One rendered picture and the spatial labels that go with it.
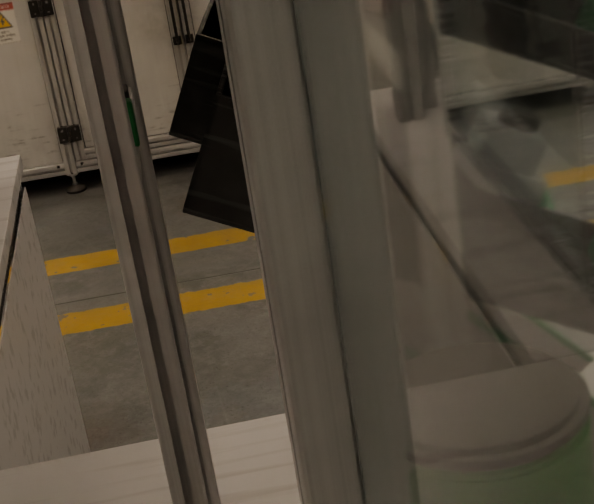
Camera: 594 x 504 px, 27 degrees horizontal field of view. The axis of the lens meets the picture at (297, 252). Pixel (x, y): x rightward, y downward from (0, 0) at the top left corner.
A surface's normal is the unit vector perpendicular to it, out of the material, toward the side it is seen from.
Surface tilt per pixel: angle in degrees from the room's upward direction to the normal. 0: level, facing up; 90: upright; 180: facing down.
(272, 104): 90
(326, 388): 90
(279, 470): 0
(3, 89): 90
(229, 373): 0
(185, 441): 90
